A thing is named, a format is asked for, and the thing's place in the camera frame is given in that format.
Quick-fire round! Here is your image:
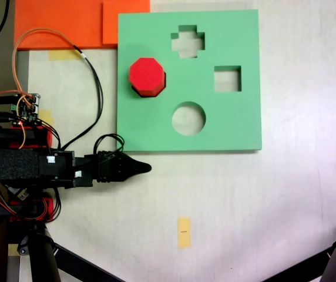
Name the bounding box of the yellow tape piece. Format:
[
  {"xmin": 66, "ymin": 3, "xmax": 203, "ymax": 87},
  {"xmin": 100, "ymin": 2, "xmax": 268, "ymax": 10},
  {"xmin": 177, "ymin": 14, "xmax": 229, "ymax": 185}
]
[
  {"xmin": 48, "ymin": 49, "xmax": 83, "ymax": 61},
  {"xmin": 39, "ymin": 109, "xmax": 53, "ymax": 126}
]

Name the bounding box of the small circuit board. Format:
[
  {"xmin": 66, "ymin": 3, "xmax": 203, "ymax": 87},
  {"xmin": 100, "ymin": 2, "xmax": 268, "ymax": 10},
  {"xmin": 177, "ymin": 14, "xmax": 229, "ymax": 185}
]
[{"xmin": 10, "ymin": 93, "xmax": 42, "ymax": 125}]

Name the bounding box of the yellow tape with black mark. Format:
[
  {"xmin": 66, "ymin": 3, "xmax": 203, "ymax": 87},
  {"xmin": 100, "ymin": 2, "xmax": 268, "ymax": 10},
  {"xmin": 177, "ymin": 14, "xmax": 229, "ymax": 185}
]
[{"xmin": 177, "ymin": 217, "xmax": 192, "ymax": 250}]

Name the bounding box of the green shape sorting board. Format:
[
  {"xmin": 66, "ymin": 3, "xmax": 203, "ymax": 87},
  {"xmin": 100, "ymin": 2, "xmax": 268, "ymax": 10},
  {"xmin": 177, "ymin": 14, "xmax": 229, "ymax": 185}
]
[{"xmin": 116, "ymin": 9, "xmax": 263, "ymax": 153}]

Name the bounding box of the short black looping wire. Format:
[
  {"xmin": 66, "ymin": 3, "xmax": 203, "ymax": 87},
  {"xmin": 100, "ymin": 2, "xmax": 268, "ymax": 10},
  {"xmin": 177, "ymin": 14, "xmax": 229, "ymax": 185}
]
[{"xmin": 93, "ymin": 133, "xmax": 126, "ymax": 159}]

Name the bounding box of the thin black wire pair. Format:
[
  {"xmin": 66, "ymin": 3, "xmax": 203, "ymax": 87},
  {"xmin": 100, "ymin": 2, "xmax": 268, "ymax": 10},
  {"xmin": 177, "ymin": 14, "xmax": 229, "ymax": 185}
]
[{"xmin": 60, "ymin": 54, "xmax": 105, "ymax": 151}]

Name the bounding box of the black camera tripod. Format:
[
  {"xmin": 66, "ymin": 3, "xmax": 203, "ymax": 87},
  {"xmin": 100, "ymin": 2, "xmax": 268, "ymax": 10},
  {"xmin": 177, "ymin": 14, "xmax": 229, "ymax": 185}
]
[{"xmin": 16, "ymin": 223, "xmax": 126, "ymax": 282}]

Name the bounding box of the thin orange wire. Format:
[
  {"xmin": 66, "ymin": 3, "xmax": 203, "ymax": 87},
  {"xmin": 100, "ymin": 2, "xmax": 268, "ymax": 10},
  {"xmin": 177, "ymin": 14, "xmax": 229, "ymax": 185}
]
[{"xmin": 11, "ymin": 27, "xmax": 83, "ymax": 100}]

